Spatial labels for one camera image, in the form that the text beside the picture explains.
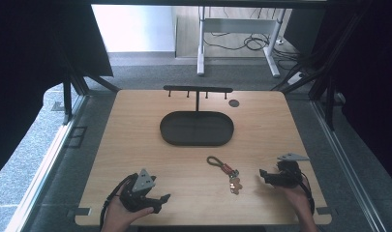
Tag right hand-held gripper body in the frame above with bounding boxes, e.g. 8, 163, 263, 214
269, 152, 311, 189

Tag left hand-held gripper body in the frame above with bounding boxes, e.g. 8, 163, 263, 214
119, 168, 164, 215

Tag keychain with green loop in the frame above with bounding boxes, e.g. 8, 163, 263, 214
206, 156, 244, 196

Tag black key stand with tray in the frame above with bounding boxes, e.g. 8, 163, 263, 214
159, 84, 235, 147

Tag person's right hand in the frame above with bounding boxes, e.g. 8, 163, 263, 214
275, 183, 314, 218

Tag person's left hand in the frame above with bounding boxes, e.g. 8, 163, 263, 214
101, 192, 155, 232

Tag dark floor socket panel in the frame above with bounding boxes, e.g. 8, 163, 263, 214
64, 126, 88, 149

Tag white power strip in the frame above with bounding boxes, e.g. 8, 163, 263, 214
286, 72, 305, 86

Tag black curtain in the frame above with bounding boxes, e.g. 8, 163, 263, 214
282, 0, 392, 189
0, 0, 114, 183

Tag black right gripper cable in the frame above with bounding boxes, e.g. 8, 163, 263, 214
296, 171, 316, 217

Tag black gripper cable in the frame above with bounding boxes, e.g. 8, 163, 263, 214
296, 171, 316, 217
99, 173, 137, 231

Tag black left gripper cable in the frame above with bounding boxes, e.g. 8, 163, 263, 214
99, 173, 137, 231

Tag black metal frame strut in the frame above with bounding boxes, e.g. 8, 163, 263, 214
270, 13, 366, 131
61, 73, 120, 127

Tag black floor cables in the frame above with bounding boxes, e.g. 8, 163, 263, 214
202, 30, 311, 71

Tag white metal desk frame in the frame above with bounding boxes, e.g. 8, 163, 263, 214
196, 6, 287, 78

